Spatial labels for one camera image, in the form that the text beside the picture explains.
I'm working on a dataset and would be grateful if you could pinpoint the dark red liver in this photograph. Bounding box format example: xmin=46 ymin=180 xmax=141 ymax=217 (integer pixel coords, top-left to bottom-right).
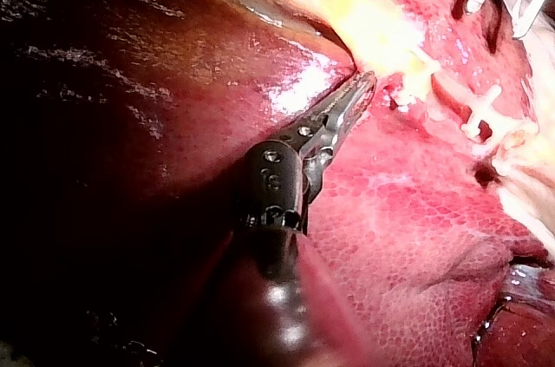
xmin=0 ymin=0 xmax=555 ymax=367

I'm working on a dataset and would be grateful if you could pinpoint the gallbladder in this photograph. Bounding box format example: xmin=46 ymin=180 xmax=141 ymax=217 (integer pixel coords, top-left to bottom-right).
xmin=166 ymin=0 xmax=441 ymax=102

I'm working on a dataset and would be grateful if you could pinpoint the left arm instrument jaw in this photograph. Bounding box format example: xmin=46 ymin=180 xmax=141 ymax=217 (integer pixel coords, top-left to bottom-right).
xmin=324 ymin=76 xmax=378 ymax=156
xmin=317 ymin=70 xmax=375 ymax=126

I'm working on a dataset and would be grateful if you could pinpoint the left arm instrument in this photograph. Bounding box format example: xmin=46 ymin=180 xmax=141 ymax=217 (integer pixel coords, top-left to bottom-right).
xmin=236 ymin=113 xmax=338 ymax=237

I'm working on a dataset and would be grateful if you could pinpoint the pale fatty tissue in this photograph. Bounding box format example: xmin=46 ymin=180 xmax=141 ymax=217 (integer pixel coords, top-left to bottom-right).
xmin=492 ymin=15 xmax=555 ymax=259

